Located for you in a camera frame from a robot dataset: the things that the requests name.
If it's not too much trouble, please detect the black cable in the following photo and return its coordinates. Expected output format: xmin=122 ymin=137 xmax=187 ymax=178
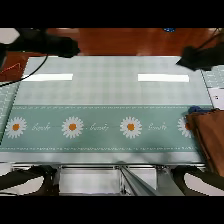
xmin=0 ymin=54 xmax=50 ymax=88

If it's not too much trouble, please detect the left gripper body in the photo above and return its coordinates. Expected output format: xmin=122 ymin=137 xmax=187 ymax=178
xmin=55 ymin=35 xmax=81 ymax=59

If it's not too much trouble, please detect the silver frame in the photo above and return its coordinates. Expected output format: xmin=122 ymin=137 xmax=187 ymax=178
xmin=0 ymin=161 xmax=224 ymax=197

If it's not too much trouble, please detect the brown T-shirt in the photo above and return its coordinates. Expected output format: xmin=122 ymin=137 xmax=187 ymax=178
xmin=184 ymin=109 xmax=224 ymax=178

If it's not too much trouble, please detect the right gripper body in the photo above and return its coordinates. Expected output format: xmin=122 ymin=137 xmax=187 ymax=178
xmin=176 ymin=45 xmax=206 ymax=72

